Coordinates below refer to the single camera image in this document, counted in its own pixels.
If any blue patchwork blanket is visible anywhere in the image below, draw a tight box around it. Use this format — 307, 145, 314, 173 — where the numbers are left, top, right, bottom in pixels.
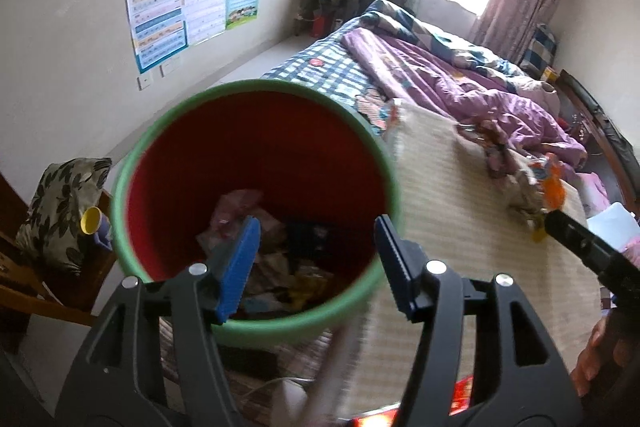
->
359, 0, 561, 118

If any brown paper bag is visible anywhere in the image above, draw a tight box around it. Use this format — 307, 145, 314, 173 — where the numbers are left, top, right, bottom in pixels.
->
499, 158, 548, 231

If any floral cushion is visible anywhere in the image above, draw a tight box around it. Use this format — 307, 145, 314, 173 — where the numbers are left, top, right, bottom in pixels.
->
15, 157, 113, 274

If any orange plastic wrapper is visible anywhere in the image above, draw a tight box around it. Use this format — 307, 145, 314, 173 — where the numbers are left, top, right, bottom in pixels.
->
529, 152, 568, 243

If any wooden chair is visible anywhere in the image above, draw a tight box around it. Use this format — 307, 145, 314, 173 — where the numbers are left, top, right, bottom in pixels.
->
1, 180, 116, 326

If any dark wooden headboard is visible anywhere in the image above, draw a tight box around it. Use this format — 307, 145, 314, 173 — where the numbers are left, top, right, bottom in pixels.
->
555, 69, 639, 215

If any pink printed snack bag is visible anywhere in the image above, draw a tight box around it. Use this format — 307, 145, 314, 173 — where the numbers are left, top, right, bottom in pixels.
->
457, 119, 520, 180

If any plaid pillow by curtain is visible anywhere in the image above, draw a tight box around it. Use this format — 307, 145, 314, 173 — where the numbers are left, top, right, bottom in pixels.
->
520, 24, 558, 80

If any trash inside bin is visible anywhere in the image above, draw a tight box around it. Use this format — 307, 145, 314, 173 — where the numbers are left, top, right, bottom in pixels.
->
196, 188, 342, 318

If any person's right hand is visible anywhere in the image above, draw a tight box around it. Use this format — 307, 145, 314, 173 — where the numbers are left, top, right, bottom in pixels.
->
570, 317, 608, 398

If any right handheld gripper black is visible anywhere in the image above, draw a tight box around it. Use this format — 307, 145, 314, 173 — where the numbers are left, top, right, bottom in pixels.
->
544, 210, 639, 311

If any blue plaid bedsheet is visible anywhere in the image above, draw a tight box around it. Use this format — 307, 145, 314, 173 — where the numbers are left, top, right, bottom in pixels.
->
262, 17, 388, 135

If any pink foil wrapper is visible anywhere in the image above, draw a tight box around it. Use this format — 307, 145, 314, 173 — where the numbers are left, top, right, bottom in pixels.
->
196, 190, 284, 257

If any dark side desk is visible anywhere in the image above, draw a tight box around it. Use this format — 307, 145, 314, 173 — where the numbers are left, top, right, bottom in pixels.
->
293, 0, 362, 39

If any yellow and purple cup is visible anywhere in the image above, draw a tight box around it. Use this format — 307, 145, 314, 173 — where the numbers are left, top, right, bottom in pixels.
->
78, 206, 113, 251

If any left learning chart poster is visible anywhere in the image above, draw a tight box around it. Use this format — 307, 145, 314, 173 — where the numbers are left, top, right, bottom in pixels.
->
126, 0, 188, 74

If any smartphone with lit screen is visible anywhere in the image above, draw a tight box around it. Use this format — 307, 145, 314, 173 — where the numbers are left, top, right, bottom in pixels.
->
349, 373, 476, 427

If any light blue pillow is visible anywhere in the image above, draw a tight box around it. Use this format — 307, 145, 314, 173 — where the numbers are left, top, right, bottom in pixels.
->
587, 202, 640, 251

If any purple quilt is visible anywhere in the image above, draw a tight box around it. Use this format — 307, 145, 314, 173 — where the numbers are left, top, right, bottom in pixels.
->
342, 27, 587, 168

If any red bin with green rim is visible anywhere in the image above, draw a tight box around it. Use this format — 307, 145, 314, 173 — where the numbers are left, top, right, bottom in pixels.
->
111, 79, 400, 349

